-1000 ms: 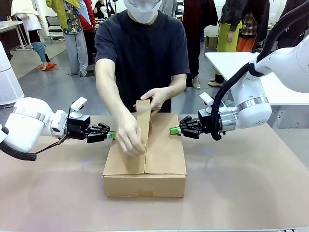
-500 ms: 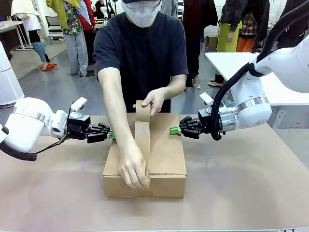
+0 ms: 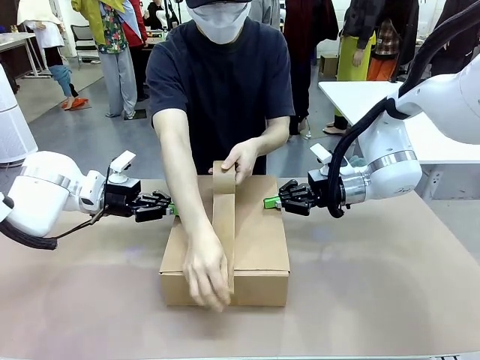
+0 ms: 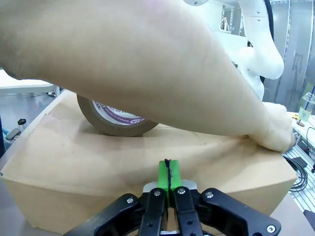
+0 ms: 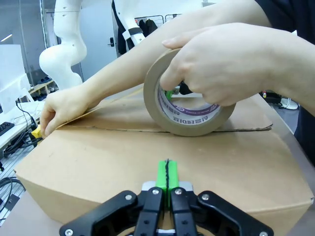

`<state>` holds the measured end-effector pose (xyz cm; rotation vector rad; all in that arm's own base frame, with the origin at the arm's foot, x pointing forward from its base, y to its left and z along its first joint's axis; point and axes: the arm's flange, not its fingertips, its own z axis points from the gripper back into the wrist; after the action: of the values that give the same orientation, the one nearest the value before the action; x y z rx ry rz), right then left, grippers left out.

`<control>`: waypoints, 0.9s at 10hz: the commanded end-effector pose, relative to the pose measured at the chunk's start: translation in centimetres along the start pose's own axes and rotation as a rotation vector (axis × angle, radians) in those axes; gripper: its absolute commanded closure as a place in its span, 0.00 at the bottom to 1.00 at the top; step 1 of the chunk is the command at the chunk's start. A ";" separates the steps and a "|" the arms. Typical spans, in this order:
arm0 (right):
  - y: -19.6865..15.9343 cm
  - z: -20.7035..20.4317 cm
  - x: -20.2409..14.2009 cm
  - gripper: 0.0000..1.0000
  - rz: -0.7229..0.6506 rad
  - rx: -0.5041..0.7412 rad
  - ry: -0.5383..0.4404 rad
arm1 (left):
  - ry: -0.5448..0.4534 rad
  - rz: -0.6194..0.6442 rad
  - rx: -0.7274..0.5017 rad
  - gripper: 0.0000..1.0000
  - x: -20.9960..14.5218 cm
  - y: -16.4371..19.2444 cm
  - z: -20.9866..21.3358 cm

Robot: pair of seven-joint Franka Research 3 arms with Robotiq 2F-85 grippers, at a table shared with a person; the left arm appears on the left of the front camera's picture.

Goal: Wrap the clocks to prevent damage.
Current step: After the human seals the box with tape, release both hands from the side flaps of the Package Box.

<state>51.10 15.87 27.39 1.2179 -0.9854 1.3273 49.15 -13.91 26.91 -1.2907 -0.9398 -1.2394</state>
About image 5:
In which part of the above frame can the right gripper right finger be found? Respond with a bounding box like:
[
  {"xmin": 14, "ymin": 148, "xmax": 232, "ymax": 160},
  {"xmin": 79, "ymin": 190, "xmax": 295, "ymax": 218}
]
[{"xmin": 167, "ymin": 159, "xmax": 274, "ymax": 236}]

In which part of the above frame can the brown cardboard shipping box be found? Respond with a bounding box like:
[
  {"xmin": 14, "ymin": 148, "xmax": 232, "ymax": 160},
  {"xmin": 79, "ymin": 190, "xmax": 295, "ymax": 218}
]
[{"xmin": 13, "ymin": 85, "xmax": 315, "ymax": 224}]

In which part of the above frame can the person in dark t-shirt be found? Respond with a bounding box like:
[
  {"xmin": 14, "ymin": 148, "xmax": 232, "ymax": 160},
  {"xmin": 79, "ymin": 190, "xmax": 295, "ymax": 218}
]
[{"xmin": 254, "ymin": 0, "xmax": 315, "ymax": 163}]

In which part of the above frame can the person's left hand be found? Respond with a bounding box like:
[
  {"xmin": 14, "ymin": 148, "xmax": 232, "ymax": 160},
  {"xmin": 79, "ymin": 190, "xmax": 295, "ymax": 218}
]
[{"xmin": 161, "ymin": 22, "xmax": 288, "ymax": 107}]

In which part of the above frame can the person's right forearm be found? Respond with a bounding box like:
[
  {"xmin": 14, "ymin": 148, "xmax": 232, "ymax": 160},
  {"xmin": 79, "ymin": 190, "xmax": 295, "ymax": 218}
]
[{"xmin": 78, "ymin": 0, "xmax": 274, "ymax": 111}]

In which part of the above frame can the brown packing tape roll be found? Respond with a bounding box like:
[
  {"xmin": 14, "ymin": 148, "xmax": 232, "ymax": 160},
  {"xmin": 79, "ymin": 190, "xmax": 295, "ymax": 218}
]
[{"xmin": 143, "ymin": 48, "xmax": 237, "ymax": 137}]

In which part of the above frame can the black cable bundle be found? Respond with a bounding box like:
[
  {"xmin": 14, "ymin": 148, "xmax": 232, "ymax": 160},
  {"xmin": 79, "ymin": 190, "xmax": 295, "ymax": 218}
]
[{"xmin": 0, "ymin": 98, "xmax": 44, "ymax": 158}]

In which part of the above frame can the black keyboard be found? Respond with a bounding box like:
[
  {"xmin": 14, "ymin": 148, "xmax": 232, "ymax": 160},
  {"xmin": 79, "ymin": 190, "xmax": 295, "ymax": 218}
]
[{"xmin": 0, "ymin": 121, "xmax": 15, "ymax": 137}]

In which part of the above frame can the yellow block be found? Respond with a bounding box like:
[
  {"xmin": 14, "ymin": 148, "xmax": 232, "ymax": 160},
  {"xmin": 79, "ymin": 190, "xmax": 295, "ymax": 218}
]
[{"xmin": 31, "ymin": 125, "xmax": 44, "ymax": 141}]

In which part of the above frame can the person's left forearm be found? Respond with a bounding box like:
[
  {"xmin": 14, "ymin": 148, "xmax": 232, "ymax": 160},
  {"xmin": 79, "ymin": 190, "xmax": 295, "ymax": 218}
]
[{"xmin": 278, "ymin": 30, "xmax": 315, "ymax": 109}]

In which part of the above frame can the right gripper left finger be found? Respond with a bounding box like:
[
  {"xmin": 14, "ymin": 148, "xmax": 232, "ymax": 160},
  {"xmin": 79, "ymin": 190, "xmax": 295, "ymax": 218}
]
[{"xmin": 59, "ymin": 159, "xmax": 169, "ymax": 236}]

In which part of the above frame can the clothes rack with dark clothes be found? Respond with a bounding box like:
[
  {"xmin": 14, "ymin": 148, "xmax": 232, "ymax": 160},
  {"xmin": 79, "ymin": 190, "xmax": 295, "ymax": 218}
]
[{"xmin": 134, "ymin": 14, "xmax": 184, "ymax": 37}]

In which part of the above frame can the person's right hand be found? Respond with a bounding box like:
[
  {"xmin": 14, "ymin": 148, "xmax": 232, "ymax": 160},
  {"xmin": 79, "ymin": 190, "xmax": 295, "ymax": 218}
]
[{"xmin": 39, "ymin": 85, "xmax": 93, "ymax": 137}]

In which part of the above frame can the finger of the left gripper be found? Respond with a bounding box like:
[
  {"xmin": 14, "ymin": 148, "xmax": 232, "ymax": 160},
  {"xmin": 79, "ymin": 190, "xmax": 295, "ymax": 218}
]
[{"xmin": 164, "ymin": 86, "xmax": 182, "ymax": 100}]

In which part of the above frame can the wooden shoe shelf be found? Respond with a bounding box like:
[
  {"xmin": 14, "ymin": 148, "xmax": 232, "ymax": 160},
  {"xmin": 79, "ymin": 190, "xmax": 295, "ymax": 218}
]
[{"xmin": 28, "ymin": 77, "xmax": 59, "ymax": 101}]

